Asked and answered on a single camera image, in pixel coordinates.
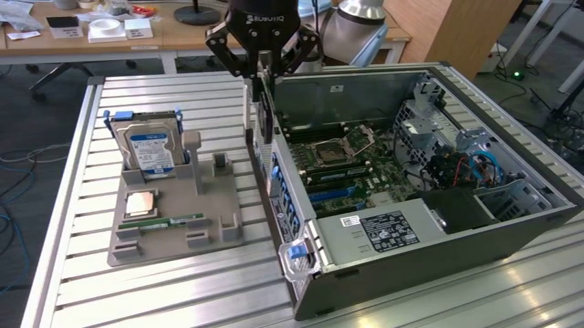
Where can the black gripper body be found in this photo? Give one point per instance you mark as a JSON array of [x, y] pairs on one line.
[[265, 24]]

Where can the black graphics card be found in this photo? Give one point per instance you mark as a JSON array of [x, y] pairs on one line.
[[265, 112]]

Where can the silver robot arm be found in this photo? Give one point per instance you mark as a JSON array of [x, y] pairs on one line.
[[355, 20]]

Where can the black lamp base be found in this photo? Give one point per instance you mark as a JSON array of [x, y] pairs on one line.
[[191, 17]]

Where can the white cube box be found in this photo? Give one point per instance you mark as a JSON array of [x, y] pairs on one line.
[[136, 32]]

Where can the red and white pack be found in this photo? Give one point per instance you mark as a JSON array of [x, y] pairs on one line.
[[142, 12]]

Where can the white flat box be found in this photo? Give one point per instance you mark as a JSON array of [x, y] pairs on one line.
[[110, 38]]

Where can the dark bag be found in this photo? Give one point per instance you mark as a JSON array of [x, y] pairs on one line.
[[116, 8]]

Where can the white tape roll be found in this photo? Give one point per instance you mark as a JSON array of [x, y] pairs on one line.
[[104, 31]]

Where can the metal socket cover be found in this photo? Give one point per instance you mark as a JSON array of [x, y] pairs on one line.
[[350, 141]]

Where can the CPU socket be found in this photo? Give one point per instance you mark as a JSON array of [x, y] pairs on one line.
[[329, 153]]

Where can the hard disk with blue carrier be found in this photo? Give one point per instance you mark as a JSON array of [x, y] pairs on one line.
[[146, 150]]

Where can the beige tape roll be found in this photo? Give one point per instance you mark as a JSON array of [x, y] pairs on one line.
[[87, 4]]

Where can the white box with black top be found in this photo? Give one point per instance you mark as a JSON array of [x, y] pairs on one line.
[[65, 32]]

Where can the RAM stick with blue label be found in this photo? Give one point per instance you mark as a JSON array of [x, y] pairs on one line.
[[339, 173]]

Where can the wooden desk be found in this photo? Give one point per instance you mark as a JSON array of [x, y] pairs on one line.
[[55, 46]]

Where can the perforated metal disk bay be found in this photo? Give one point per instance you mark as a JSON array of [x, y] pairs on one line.
[[413, 150]]

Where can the black chair base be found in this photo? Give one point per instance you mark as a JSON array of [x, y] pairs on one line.
[[55, 78]]

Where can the grey cup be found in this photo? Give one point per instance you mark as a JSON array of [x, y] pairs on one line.
[[64, 4]]

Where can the black expansion slot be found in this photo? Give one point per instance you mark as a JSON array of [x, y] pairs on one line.
[[329, 187]]

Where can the green motherboard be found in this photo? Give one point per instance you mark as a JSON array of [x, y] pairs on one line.
[[387, 177]]

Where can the wooden cabinet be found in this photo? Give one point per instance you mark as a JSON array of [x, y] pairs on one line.
[[492, 41]]

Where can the white device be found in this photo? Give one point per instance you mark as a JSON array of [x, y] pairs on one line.
[[494, 61]]

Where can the grey parts rack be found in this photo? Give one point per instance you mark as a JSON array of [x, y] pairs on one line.
[[182, 205]]

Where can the red and white paper label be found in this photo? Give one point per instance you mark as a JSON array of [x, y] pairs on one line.
[[23, 35]]

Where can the silver heatsink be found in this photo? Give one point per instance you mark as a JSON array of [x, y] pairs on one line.
[[383, 199]]

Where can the grey plastic bag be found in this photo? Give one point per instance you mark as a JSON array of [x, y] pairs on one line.
[[17, 17]]

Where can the copper-topped CPU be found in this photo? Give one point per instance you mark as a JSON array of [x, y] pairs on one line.
[[139, 203]]

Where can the black box with green light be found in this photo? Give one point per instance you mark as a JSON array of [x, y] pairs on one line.
[[517, 74]]

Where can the green RAM stick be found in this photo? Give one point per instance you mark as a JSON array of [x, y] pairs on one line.
[[159, 222]]

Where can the grey power supply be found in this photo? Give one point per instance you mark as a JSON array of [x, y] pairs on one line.
[[346, 239]]

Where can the blue plastic latch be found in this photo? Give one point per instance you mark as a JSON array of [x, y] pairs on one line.
[[298, 253]]

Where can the open metal disk bay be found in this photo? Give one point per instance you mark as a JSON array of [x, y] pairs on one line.
[[524, 191]]

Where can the dark grey PC case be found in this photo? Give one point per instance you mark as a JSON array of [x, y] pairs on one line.
[[410, 273]]

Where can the white table frame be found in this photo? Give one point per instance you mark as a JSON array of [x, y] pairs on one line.
[[572, 80]]

